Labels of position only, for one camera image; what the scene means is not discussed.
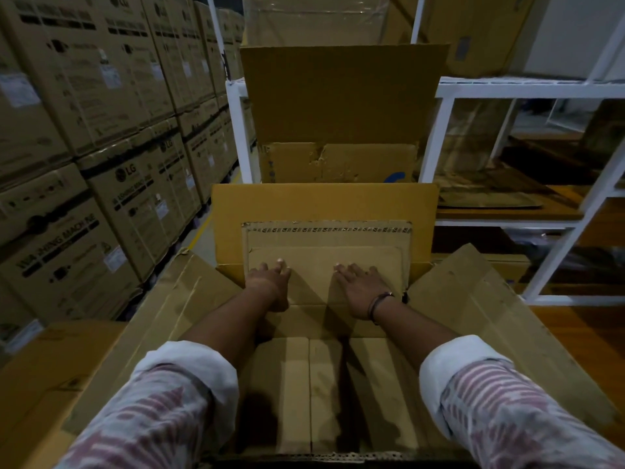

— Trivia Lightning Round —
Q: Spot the person's left hand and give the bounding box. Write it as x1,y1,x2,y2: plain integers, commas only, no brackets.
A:
243,258,292,311

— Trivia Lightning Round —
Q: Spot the person's right hand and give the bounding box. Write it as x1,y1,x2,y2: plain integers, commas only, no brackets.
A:
333,262,394,322

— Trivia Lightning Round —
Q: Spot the open-flap brown small cardboard box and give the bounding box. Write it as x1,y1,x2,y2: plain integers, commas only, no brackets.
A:
239,246,440,455

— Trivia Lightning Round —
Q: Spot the dull brown small cardboard box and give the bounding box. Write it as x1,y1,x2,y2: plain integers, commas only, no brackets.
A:
61,220,624,469

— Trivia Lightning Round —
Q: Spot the Flipkart box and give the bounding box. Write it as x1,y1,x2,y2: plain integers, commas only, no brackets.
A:
239,43,451,185

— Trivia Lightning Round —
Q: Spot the taped brown cardboard box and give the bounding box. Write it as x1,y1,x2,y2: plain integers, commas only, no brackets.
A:
242,0,391,47

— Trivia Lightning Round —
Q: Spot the tall blue print cardboard box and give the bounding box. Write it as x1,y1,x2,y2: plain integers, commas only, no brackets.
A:
380,0,538,79

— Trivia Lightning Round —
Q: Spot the large white box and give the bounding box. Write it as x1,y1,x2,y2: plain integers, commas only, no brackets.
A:
527,0,625,81

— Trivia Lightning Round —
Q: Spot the white metal shelf rack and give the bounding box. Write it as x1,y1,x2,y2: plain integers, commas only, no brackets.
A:
204,0,625,306

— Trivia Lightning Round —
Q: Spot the striped white shirt sleeve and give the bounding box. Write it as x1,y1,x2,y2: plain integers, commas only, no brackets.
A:
53,340,240,469
419,335,625,469

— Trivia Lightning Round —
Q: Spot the clear plastic sheet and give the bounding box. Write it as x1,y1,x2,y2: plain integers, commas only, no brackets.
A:
434,100,514,177

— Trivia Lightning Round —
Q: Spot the stack of printed brown cartons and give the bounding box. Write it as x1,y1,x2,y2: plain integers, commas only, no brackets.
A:
0,0,245,357

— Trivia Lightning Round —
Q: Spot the brown cord bracelet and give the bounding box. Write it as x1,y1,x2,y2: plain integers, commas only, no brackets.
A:
367,291,395,323

